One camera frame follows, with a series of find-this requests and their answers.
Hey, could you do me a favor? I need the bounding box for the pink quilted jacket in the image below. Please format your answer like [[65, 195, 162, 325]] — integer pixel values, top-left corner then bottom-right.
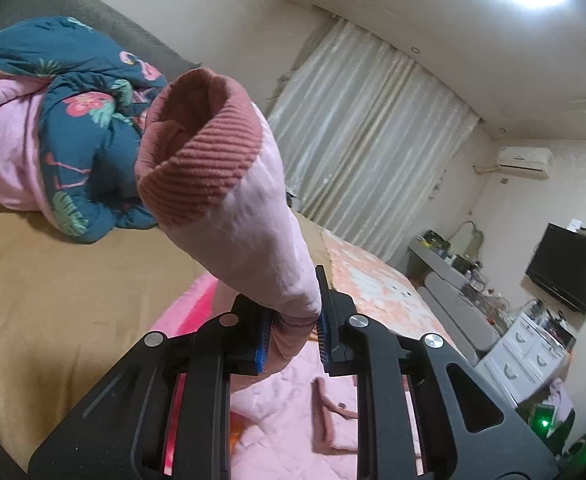
[[133, 66, 425, 480]]

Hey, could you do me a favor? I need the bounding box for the peach kitty blanket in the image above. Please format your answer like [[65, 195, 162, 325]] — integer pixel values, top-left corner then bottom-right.
[[322, 231, 456, 348]]

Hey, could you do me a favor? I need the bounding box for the pink cartoon fleece blanket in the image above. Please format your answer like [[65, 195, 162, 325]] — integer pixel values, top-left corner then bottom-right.
[[151, 273, 218, 477]]

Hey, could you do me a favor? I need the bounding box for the grey curved desk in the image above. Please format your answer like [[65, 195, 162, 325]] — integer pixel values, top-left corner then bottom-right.
[[406, 240, 500, 366]]

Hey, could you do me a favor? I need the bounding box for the tan bed sheet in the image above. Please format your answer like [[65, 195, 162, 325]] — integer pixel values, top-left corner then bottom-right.
[[0, 179, 335, 470]]

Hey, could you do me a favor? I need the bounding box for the white drawer chest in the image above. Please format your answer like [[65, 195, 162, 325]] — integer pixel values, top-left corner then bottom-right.
[[476, 313, 570, 408]]

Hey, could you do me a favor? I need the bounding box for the striped beige curtain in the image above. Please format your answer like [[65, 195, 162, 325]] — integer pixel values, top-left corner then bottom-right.
[[268, 18, 480, 260]]

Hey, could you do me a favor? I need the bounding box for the lilac garment on chair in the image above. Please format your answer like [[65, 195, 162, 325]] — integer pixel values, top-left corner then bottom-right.
[[544, 377, 574, 434]]

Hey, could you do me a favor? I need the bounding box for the white air conditioner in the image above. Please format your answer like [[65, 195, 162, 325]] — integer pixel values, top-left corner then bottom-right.
[[496, 146, 554, 179]]

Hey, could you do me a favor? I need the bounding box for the navy floral comforter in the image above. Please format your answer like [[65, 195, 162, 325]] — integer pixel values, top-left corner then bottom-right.
[[0, 16, 167, 244]]

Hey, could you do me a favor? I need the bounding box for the grey headboard cushion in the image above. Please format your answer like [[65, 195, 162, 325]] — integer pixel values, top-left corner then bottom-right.
[[0, 0, 197, 80]]

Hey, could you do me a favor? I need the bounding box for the black wall television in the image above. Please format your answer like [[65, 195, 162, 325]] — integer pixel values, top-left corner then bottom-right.
[[525, 223, 586, 314]]

